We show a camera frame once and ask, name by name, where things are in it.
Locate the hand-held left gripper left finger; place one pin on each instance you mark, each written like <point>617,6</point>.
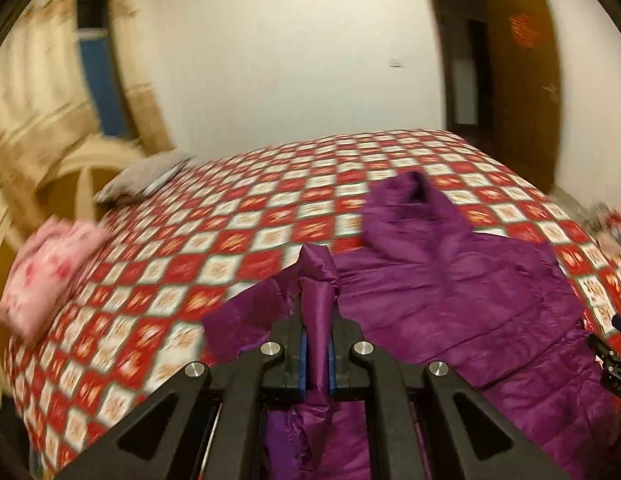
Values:
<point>302,365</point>

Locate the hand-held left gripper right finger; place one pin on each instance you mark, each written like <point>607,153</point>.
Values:
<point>333,370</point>

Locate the purple puffer jacket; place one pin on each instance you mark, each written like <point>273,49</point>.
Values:
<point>440,300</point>

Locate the pile of printed cloth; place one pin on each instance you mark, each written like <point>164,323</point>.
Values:
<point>613,230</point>

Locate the red checked printed blanket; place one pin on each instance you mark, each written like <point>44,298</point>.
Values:
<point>190,240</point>

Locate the brown wooden door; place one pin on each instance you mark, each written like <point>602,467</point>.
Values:
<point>528,110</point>

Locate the grey striped pillow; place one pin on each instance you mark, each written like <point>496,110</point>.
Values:
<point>140,177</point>

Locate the pink floral pillow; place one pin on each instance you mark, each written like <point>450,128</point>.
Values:
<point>50,270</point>

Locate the cream bed headboard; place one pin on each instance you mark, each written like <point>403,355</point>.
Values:
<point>90,152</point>

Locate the red door decoration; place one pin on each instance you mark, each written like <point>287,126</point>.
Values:
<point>524,30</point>

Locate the beige patterned curtain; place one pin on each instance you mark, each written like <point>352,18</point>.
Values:
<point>140,85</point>
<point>35,95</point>

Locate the window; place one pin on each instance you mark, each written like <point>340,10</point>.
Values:
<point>103,70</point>

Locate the dark wooden door frame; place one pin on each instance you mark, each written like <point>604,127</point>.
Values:
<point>438,50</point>

